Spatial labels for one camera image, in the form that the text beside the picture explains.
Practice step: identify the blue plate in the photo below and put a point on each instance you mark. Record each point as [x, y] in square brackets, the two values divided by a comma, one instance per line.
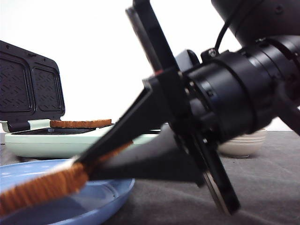
[93, 205]

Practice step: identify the bread slice with brown crust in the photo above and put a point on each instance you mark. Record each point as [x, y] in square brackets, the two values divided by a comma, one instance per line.
[80, 124]

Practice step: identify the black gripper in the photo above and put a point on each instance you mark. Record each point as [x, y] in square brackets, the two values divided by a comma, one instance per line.
[165, 99]

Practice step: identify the mint green breakfast maker base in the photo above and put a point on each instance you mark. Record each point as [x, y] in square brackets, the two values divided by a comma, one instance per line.
[39, 140]

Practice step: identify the mint green hinged lid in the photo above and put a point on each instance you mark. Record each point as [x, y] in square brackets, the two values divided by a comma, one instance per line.
[30, 88]

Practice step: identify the beige ribbed bowl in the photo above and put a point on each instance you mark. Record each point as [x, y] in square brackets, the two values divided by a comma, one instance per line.
[243, 146]

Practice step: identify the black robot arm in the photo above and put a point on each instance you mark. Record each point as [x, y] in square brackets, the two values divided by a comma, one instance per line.
[243, 91]

